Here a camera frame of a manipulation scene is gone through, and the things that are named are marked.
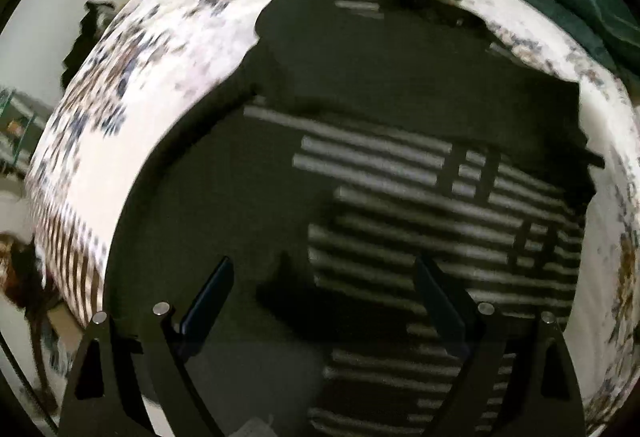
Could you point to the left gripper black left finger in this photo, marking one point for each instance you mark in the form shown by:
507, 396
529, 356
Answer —
103, 395

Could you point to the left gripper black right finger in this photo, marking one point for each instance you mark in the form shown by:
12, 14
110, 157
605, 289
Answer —
516, 375

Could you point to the dark striped long-sleeve sweater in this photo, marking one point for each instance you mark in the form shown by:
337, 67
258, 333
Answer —
344, 147

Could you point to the black clothes pile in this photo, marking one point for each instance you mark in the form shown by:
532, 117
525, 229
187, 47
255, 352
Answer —
92, 26

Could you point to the green shelf rack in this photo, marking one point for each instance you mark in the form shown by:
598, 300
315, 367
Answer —
22, 122

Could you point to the floral bed cover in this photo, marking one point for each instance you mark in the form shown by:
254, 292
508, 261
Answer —
158, 58

